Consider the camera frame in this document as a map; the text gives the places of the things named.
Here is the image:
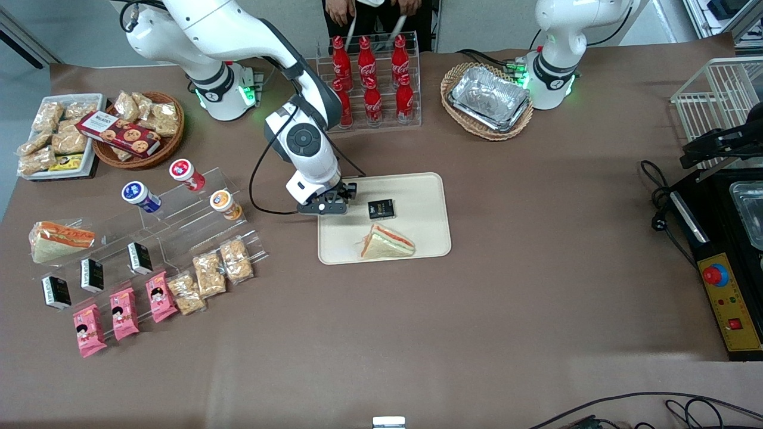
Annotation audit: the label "yellow snack packet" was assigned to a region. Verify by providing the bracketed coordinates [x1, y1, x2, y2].
[49, 154, 85, 173]

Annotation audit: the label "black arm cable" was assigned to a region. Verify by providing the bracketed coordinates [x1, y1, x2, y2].
[249, 106, 367, 216]

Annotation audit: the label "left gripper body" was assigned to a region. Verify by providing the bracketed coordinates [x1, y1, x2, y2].
[721, 117, 763, 158]

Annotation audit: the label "black power cable with plug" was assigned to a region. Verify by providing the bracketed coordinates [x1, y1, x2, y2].
[640, 159, 699, 270]

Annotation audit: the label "blue lid gum bottle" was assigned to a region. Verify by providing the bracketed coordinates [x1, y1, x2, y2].
[121, 181, 163, 214]

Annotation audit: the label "light wicker basket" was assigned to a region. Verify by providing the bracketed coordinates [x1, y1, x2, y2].
[440, 62, 535, 142]

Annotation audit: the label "beige rectangular tray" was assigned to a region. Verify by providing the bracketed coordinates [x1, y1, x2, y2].
[317, 172, 452, 265]

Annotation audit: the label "clear acrylic step display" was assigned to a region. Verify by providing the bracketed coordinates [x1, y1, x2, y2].
[33, 168, 269, 312]

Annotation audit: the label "wrapped triangle sandwich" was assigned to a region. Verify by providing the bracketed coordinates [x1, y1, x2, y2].
[359, 223, 417, 260]
[28, 220, 97, 265]

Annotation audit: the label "person in dark clothes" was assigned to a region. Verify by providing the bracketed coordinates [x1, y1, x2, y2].
[321, 0, 434, 53]

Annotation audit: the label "grey aluminium profile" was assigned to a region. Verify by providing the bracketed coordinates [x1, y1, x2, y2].
[0, 9, 64, 67]

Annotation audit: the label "yellow control panel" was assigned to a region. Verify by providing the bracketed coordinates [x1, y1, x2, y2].
[697, 253, 763, 353]

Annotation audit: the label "orange lid gum bottle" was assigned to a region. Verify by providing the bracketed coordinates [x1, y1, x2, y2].
[209, 189, 244, 222]

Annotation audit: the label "pink snack packet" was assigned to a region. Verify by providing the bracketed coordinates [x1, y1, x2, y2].
[72, 303, 108, 359]
[144, 271, 179, 324]
[108, 286, 141, 341]

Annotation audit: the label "black floor cables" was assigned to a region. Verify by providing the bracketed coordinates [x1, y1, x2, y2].
[527, 391, 763, 429]

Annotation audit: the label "clear plastic container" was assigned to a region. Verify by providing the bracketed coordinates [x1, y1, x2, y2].
[728, 180, 763, 251]

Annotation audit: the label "white wire basket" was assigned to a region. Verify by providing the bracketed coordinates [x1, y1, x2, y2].
[670, 56, 763, 182]

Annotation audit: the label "black sealing machine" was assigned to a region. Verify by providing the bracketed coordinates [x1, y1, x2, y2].
[666, 169, 763, 362]

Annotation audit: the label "brown round wicker basket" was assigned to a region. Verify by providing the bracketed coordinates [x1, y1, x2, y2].
[92, 91, 186, 171]

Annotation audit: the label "clear acrylic bottle rack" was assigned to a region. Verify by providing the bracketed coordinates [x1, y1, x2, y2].
[314, 34, 423, 133]

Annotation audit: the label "silver foil tray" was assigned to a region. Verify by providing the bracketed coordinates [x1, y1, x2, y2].
[448, 65, 532, 133]

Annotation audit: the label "red emergency stop button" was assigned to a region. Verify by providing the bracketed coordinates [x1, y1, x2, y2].
[702, 263, 730, 287]

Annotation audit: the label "white plastic tray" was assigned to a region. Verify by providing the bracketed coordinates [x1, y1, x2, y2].
[16, 93, 107, 181]

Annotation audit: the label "red cola bottle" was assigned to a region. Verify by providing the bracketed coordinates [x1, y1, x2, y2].
[357, 36, 378, 81]
[331, 36, 353, 82]
[363, 76, 384, 125]
[391, 34, 411, 78]
[335, 78, 354, 129]
[395, 72, 415, 123]

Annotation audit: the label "red lid gum bottle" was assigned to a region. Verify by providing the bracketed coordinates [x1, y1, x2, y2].
[169, 158, 206, 192]

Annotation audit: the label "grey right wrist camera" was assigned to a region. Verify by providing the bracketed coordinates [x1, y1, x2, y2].
[296, 199, 350, 216]

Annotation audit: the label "red cookie box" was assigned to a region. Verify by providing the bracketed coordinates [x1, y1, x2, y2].
[75, 111, 162, 158]

